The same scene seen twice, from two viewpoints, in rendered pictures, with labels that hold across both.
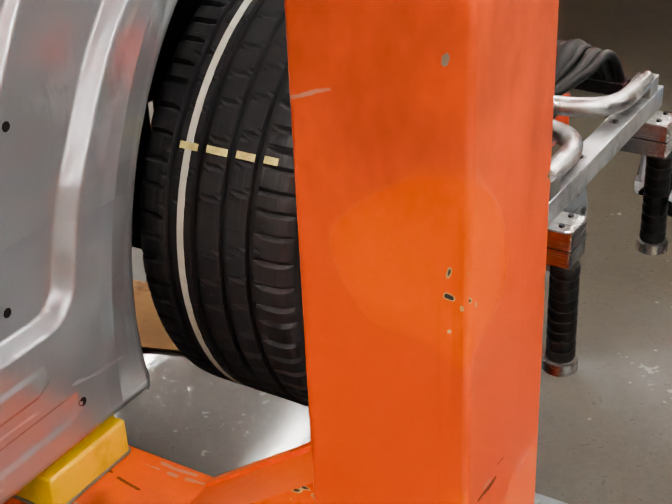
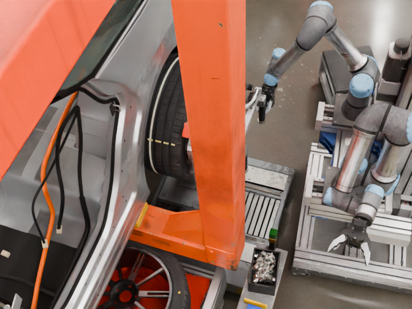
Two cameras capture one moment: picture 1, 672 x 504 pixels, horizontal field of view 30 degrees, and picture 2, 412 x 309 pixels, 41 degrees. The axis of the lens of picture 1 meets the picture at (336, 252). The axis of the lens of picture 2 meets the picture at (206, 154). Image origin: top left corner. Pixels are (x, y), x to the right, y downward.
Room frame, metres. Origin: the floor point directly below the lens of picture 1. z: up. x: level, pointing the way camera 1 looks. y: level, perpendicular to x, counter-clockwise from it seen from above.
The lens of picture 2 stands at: (-0.23, 0.15, 3.17)
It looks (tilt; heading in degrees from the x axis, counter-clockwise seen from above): 55 degrees down; 351
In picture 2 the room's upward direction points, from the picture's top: 6 degrees counter-clockwise
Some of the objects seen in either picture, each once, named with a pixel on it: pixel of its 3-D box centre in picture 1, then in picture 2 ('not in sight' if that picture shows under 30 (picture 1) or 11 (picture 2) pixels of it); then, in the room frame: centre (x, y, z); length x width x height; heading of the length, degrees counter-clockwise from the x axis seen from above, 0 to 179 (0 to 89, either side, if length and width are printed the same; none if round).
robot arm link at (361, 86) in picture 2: not in sight; (360, 89); (1.45, -0.94, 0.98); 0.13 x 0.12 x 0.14; 147
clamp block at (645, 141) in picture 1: (640, 129); (257, 99); (1.58, -0.42, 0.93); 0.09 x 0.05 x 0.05; 58
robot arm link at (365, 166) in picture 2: not in sight; (354, 169); (0.99, -0.72, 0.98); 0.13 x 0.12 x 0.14; 49
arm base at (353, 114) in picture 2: not in sight; (356, 104); (1.44, -0.94, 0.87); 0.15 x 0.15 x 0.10
